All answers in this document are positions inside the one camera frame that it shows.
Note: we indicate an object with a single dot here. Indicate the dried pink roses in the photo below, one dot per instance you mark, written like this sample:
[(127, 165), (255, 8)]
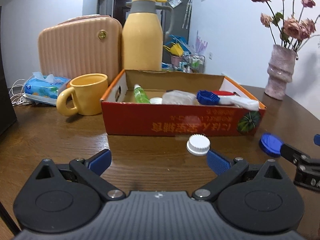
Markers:
[(292, 27)]

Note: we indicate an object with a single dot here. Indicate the yellow thermos jug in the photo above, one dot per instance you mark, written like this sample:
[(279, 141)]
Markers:
[(142, 42)]

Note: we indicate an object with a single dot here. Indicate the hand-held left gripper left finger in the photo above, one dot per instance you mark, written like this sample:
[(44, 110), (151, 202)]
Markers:
[(100, 162)]

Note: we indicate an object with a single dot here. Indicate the white ribbed cap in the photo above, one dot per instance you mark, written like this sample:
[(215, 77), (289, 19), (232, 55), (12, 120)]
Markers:
[(198, 143)]

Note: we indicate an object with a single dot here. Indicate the dark brown entrance door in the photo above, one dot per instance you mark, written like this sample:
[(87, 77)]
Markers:
[(119, 10)]

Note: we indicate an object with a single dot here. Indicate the blue round lid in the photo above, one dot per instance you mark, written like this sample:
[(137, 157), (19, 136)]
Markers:
[(270, 143)]

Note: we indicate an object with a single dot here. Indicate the blue tissue pack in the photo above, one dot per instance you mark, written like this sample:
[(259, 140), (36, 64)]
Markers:
[(43, 90)]

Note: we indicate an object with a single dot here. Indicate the pink bucket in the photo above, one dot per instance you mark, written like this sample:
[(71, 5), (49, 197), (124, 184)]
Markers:
[(176, 60)]

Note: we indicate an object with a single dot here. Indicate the blue ribbed cap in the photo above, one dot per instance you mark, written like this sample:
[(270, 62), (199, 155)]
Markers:
[(207, 97)]

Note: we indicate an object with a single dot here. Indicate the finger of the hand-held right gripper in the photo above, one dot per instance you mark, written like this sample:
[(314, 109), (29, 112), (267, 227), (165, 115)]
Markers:
[(317, 140), (293, 153)]

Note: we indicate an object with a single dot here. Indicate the clear cotton swab container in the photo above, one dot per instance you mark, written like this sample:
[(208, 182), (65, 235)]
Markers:
[(178, 97)]

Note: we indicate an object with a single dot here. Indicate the yellow watering can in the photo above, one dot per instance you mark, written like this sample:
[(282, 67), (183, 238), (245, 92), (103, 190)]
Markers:
[(173, 48)]

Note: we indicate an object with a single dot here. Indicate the pink textured vase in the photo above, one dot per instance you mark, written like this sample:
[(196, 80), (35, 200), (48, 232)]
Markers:
[(280, 75)]

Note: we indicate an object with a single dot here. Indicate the grey side door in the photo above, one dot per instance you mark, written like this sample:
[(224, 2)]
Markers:
[(102, 2)]

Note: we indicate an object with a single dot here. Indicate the green spray bottle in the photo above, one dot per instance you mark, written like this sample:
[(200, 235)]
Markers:
[(140, 95)]

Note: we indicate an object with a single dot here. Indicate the red cardboard box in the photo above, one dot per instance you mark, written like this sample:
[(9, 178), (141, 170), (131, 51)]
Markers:
[(140, 120)]

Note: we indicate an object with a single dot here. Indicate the hanging folded umbrellas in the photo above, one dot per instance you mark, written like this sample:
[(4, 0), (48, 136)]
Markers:
[(187, 12)]

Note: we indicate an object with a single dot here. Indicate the red and white lint brush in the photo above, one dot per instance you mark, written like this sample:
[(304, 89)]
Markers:
[(225, 93)]

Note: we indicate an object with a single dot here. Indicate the white round lid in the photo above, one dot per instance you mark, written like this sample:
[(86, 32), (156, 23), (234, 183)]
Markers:
[(156, 100)]

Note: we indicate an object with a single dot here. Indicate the purple flower wall decoration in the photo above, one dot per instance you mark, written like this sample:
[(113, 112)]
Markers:
[(200, 43)]

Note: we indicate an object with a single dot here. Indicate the peach ribbed suitcase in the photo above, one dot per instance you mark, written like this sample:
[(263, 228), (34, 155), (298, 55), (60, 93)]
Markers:
[(77, 50)]

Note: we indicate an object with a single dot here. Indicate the yellow mug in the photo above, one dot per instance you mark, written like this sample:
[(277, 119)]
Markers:
[(88, 95)]

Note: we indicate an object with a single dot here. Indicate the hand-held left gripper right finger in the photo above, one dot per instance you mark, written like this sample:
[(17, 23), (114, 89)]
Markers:
[(218, 163)]

